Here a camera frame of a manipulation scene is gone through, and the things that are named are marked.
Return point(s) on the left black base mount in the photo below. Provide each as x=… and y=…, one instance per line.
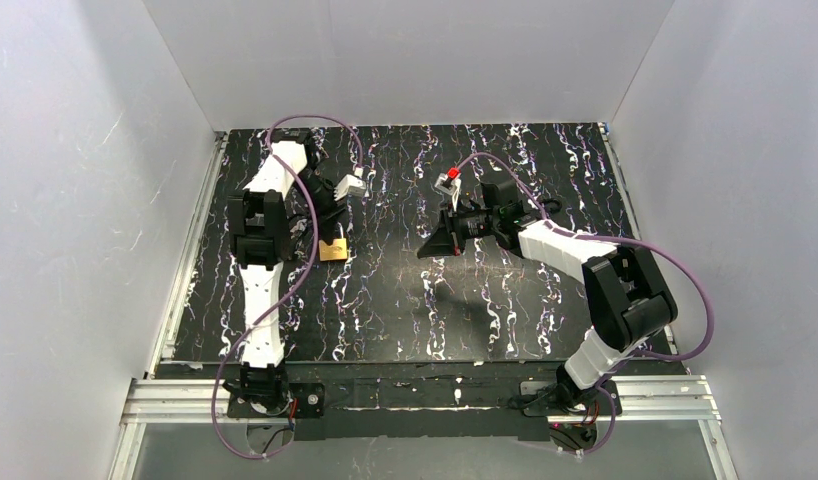
x=294, y=400

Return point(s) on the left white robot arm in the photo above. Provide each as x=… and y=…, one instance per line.
x=261, y=243

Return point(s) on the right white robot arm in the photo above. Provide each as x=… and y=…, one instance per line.
x=627, y=296

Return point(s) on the brass padlock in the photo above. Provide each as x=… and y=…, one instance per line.
x=336, y=250

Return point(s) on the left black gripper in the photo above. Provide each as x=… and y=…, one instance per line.
x=325, y=221

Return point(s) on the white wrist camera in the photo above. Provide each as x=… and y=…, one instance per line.
x=352, y=185
x=449, y=185

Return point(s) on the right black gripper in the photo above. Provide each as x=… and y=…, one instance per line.
x=456, y=233

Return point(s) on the black key fob with lanyard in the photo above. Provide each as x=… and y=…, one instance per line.
x=300, y=226

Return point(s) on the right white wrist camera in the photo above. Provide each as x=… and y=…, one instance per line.
x=449, y=185

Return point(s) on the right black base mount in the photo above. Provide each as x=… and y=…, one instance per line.
x=563, y=397

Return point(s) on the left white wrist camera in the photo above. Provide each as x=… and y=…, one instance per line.
x=352, y=185

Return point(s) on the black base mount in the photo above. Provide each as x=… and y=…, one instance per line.
x=294, y=400
x=563, y=397

